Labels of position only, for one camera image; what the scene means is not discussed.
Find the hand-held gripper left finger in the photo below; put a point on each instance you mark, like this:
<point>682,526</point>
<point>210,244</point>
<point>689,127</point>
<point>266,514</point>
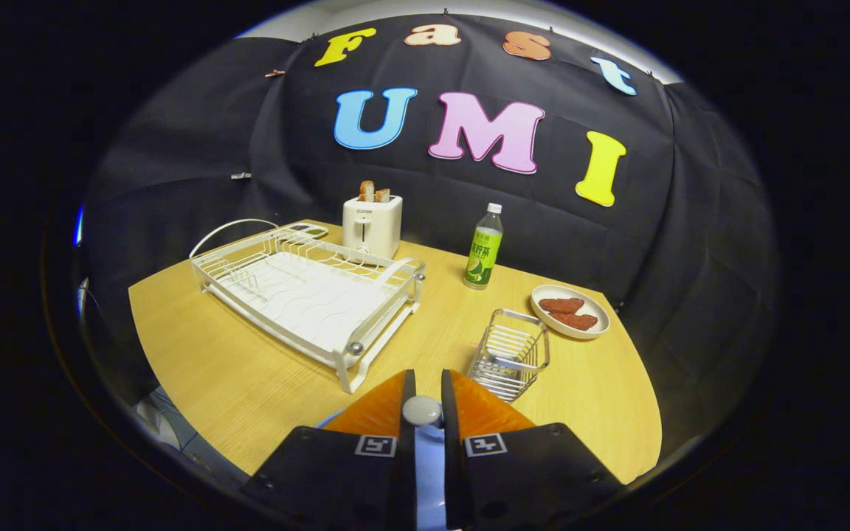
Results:
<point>322,479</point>

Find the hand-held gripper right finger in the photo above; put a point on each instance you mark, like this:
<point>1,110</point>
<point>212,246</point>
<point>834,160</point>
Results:
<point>528,472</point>

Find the blue plate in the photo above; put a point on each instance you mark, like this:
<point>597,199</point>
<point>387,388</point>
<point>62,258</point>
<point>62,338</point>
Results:
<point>430,472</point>

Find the grey spoon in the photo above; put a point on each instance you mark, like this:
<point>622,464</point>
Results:
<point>422,410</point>

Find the small white dish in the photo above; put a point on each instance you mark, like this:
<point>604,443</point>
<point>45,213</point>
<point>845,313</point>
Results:
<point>595,306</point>

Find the red meat piece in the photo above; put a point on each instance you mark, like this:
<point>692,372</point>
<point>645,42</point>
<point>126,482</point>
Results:
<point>576,321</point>
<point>561,305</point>

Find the green label drink bottle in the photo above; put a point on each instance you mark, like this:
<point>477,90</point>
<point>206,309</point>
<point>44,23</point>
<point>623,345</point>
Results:
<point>484,251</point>

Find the white divided tray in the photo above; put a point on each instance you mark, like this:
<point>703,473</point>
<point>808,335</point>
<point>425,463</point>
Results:
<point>307,230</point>

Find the white toaster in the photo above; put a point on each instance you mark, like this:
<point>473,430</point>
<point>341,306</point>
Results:
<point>373,228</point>

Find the black backdrop cloth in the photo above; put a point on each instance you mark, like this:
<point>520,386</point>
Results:
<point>690,221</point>

